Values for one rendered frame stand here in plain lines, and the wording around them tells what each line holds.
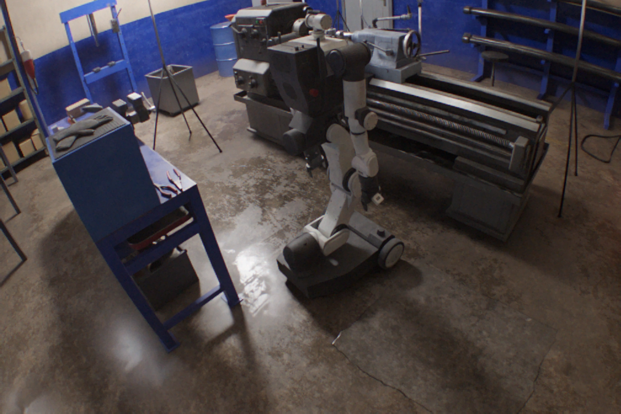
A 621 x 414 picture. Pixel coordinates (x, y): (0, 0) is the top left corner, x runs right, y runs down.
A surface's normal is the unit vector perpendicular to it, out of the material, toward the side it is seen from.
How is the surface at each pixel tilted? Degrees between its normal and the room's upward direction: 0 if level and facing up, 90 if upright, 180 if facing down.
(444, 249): 0
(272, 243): 0
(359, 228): 0
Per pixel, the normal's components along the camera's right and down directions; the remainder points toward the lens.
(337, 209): -0.72, -0.04
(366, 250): -0.10, -0.82
